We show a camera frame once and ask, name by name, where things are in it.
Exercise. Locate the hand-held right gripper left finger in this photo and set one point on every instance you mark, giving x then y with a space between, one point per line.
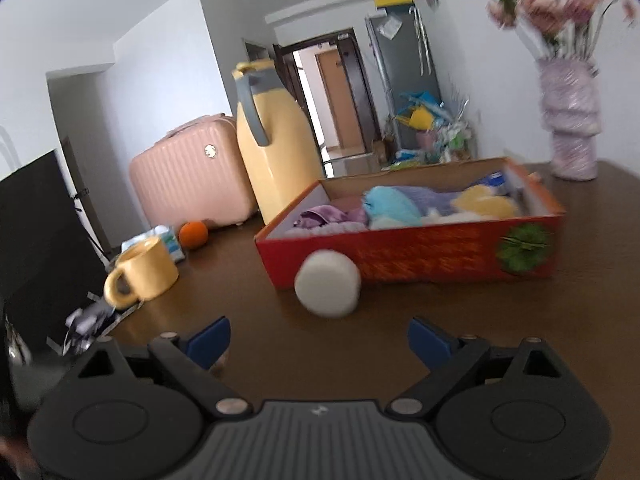
210 342

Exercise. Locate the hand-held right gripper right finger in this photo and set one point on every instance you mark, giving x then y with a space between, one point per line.
429 342

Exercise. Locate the red cardboard box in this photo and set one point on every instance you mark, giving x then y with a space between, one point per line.
425 255

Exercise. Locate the white round puff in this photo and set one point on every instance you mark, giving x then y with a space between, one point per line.
327 282

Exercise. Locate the blue plush toy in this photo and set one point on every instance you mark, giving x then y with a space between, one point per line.
395 207

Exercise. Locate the purple plush toy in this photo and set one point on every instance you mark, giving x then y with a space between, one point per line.
435 200

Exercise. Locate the yellow plush toy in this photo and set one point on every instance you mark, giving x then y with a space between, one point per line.
487 205

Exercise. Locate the yellow mug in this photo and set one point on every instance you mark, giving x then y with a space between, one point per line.
147 270

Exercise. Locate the blue white tissue packet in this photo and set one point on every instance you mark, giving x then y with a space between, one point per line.
170 245

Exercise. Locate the orange fruit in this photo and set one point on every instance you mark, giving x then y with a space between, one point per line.
193 235

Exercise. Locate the black white printed packets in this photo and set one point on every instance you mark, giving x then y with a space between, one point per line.
85 320

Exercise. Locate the pink suitcase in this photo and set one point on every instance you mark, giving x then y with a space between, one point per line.
190 180

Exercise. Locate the green package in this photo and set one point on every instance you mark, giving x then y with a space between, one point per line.
410 156

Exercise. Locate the yellow thermos jug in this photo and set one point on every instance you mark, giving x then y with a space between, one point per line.
280 160

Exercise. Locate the small brown cardboard box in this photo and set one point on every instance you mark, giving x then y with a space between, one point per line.
380 150

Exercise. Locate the black paper bag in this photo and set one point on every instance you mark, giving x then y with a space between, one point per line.
40 230

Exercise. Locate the blue yellow plastic bags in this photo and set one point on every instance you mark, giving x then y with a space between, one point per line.
417 112

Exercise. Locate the brown door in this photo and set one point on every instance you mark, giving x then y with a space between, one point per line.
340 100

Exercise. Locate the purple ceramic vase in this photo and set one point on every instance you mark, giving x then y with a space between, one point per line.
570 125

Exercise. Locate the grey refrigerator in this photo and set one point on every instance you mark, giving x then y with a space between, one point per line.
405 70

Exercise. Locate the clear umbrella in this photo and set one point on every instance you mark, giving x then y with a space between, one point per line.
421 40

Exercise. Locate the clear plastic packet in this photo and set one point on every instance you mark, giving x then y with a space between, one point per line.
390 28

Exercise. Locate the yellow box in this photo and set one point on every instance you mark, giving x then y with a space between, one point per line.
394 0

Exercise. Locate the dried pink rose bouquet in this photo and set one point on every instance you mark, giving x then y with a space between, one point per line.
545 5

